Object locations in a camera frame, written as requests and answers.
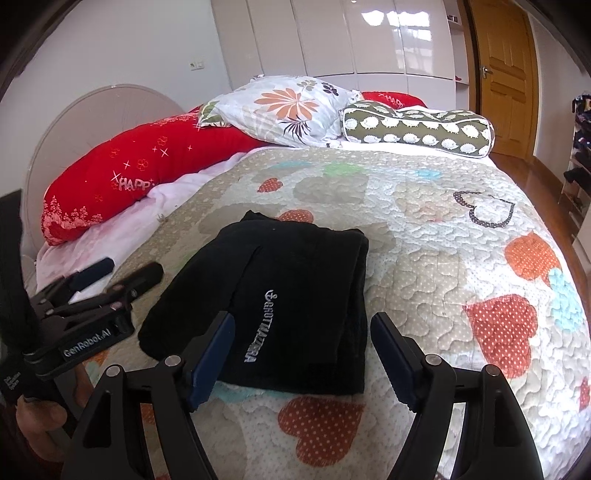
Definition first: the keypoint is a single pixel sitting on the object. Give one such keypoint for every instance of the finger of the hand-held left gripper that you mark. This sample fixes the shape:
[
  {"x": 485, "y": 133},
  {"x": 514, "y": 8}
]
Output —
[
  {"x": 94, "y": 270},
  {"x": 143, "y": 276}
]

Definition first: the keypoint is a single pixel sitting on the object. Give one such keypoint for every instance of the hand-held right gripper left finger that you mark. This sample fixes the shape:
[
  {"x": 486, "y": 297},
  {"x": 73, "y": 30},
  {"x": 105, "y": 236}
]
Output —
[{"x": 210, "y": 369}]

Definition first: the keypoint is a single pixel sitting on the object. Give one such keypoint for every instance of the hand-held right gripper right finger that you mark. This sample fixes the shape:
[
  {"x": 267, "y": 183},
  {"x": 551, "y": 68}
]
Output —
[{"x": 392, "y": 360}]

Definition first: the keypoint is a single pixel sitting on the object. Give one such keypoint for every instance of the black pants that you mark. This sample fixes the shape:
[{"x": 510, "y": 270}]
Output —
[{"x": 286, "y": 258}]

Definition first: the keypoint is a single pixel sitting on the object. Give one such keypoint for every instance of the person's left hand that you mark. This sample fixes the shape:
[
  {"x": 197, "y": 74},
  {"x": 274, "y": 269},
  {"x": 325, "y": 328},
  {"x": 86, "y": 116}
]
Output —
[{"x": 41, "y": 417}]

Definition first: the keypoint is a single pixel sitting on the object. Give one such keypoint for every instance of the heart print quilt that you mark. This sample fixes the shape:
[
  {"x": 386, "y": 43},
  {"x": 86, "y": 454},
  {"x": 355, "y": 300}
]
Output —
[{"x": 415, "y": 277}]

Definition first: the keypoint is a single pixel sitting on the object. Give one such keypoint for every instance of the pale pink bed sheet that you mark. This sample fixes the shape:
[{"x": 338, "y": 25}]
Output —
[{"x": 184, "y": 184}]

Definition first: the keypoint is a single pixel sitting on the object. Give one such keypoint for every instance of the long red pillow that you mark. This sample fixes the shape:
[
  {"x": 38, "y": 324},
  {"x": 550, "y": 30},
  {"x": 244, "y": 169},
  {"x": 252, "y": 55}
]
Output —
[{"x": 138, "y": 152}]

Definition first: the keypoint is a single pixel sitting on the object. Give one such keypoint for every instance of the round beige headboard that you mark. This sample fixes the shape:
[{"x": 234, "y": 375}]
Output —
[{"x": 92, "y": 110}]

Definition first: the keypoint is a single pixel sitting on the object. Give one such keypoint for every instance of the white floral pillow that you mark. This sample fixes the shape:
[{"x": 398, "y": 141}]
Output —
[{"x": 277, "y": 106}]

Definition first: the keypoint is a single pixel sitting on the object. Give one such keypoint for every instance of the green patterned bolster pillow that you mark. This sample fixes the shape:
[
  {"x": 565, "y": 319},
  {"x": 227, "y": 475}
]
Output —
[{"x": 415, "y": 127}]

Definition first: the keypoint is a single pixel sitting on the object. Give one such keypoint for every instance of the small red pillow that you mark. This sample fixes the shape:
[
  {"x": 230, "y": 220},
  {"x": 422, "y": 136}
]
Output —
[{"x": 392, "y": 98}]

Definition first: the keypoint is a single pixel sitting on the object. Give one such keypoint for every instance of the wooden door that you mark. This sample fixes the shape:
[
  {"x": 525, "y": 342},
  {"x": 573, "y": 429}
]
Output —
[{"x": 503, "y": 92}]

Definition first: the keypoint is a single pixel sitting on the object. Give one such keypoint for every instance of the glossy white wardrobe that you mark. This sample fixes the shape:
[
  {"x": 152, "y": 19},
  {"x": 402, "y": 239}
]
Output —
[{"x": 323, "y": 37}]

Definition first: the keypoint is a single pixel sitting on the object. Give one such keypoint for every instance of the white open shelf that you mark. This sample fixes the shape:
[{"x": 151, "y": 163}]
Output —
[{"x": 458, "y": 46}]

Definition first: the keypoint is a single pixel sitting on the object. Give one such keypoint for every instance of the white wall socket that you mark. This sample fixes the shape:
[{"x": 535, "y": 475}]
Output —
[{"x": 197, "y": 64}]

